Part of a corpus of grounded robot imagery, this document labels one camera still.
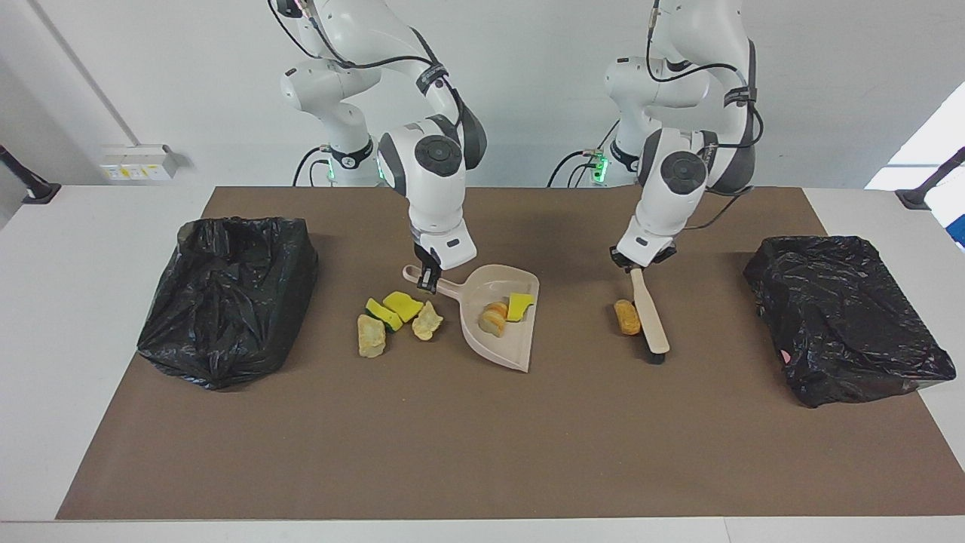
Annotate beige orange foam lump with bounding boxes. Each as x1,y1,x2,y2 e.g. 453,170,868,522
478,301,510,338

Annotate large yellow sponge piece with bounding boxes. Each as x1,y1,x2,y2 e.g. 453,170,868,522
382,291,424,324

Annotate beige plastic dustpan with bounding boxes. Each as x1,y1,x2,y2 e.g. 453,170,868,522
402,263,541,373

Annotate yellow sponge green backing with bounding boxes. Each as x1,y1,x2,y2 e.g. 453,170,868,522
365,298,403,333

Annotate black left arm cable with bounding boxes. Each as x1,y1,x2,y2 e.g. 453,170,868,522
645,0,764,231

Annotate black left base cable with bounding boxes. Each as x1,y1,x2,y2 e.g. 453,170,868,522
547,149,598,188

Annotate black bagged trash bin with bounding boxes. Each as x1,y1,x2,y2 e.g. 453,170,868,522
136,216,320,391

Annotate beige brush black bristles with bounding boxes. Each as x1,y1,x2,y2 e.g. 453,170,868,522
630,268,670,365

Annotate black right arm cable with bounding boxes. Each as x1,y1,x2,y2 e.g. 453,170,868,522
268,0,464,129

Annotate brown table mat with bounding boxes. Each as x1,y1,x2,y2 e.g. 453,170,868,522
57,186,965,520

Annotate black right base cable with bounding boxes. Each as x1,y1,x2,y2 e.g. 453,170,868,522
293,146,332,187

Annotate black bagged bin pink patch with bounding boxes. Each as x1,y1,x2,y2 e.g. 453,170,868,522
743,235,957,409

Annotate black base cable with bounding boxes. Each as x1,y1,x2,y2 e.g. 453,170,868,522
293,146,332,187
547,149,598,188

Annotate white wall outlet box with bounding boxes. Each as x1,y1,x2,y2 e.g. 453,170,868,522
100,143,189,183

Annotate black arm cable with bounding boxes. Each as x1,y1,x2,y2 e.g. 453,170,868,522
268,0,464,129
645,0,764,231

